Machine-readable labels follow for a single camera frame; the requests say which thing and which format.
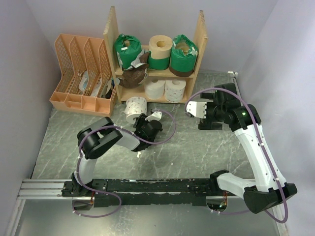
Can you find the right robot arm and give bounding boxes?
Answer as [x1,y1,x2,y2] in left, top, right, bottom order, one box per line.
[186,83,297,214]

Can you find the green brown roll torn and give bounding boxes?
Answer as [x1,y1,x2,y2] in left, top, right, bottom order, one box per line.
[169,34,198,77]

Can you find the items in organizer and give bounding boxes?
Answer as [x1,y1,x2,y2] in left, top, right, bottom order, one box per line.
[77,71,115,99]

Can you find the brown green paper roll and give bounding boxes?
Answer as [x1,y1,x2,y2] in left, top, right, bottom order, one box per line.
[118,35,173,89]

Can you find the white paper roll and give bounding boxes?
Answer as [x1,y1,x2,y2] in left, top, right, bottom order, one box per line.
[124,96,147,124]
[164,79,186,103]
[144,78,165,100]

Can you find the aluminium frame rail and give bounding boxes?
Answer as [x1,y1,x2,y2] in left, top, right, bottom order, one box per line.
[18,84,294,236]

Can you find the orange file organizer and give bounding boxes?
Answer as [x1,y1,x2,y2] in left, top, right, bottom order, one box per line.
[50,34,117,117]

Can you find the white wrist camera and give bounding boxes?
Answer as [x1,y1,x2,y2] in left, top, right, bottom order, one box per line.
[186,101,207,118]
[145,111,162,121]

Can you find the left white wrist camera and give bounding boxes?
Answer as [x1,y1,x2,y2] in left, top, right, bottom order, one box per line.
[145,111,162,121]

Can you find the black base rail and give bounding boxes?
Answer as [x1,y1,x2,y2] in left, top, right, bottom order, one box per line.
[62,176,232,207]

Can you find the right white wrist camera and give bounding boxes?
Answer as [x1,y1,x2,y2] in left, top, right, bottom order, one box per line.
[186,101,207,118]

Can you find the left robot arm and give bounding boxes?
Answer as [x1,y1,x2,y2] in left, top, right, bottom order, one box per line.
[74,114,162,196]

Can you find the wooden shelf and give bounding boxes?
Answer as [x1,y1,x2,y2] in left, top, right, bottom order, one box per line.
[104,6,208,103]

